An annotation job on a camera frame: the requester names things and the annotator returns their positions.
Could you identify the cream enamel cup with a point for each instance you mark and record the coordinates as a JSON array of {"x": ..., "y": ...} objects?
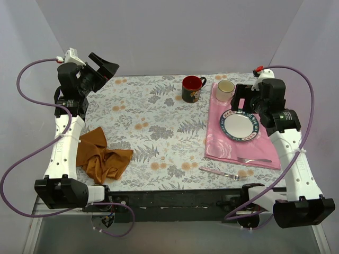
[{"x": 224, "y": 90}]

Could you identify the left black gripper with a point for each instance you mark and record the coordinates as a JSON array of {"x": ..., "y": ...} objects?
[{"x": 96, "y": 74}]

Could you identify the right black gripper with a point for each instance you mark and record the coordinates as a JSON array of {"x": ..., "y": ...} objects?
[{"x": 248, "y": 96}]

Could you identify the black red floral mug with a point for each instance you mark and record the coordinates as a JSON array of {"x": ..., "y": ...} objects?
[{"x": 191, "y": 88}]

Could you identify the pink floral placemat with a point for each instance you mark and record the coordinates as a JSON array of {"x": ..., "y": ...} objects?
[{"x": 219, "y": 147}]

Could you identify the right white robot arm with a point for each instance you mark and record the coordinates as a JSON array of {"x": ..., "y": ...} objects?
[{"x": 294, "y": 199}]

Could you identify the orange brown cloth napkin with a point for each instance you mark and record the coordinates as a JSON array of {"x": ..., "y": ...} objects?
[{"x": 99, "y": 162}]

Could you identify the floral tablecloth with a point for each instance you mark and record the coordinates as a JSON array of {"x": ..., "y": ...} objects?
[{"x": 146, "y": 114}]

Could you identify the white plate blue rim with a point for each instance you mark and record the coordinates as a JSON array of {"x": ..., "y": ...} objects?
[{"x": 239, "y": 126}]

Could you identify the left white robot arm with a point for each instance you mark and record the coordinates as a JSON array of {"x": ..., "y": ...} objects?
[{"x": 59, "y": 187}]

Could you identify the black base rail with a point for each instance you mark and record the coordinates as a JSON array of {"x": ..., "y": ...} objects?
[{"x": 180, "y": 205}]

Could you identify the pink handled fork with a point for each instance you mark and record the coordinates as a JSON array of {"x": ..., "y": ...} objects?
[{"x": 231, "y": 176}]

